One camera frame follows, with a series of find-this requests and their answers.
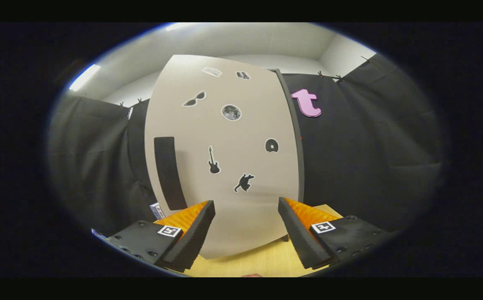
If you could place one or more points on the grey cabinet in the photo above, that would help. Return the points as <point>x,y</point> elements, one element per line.
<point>299,141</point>

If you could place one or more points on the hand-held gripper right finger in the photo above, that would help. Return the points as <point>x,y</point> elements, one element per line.
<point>297,233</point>

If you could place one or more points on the blue white box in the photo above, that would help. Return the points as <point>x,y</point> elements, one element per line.
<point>157,211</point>

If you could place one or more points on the ceiling light panel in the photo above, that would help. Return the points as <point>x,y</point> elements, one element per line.
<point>83,78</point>

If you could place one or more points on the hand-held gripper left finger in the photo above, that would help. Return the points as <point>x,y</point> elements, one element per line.
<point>195,237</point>

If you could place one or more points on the small red object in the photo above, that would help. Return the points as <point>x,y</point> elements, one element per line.
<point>251,276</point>

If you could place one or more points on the black backdrop cloth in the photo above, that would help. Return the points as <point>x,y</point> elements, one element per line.
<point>370,158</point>

